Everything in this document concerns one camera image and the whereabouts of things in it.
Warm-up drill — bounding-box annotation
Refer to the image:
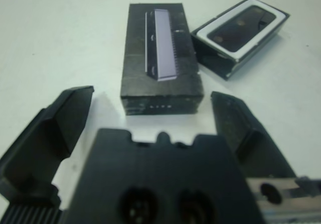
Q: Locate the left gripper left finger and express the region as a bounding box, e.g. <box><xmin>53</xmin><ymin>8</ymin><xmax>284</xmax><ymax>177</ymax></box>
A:
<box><xmin>0</xmin><ymin>85</ymin><xmax>95</xmax><ymax>206</ymax></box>

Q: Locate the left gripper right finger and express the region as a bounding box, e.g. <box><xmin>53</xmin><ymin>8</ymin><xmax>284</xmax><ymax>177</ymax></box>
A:
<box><xmin>210</xmin><ymin>91</ymin><xmax>296</xmax><ymax>179</ymax></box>

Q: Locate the black box lid with print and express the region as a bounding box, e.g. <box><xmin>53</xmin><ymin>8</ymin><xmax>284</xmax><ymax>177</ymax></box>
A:
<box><xmin>120</xmin><ymin>2</ymin><xmax>204</xmax><ymax>116</ymax></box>

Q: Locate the black box base white lining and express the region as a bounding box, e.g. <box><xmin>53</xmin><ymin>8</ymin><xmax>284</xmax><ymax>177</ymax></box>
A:
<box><xmin>190</xmin><ymin>0</ymin><xmax>290</xmax><ymax>80</ymax></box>

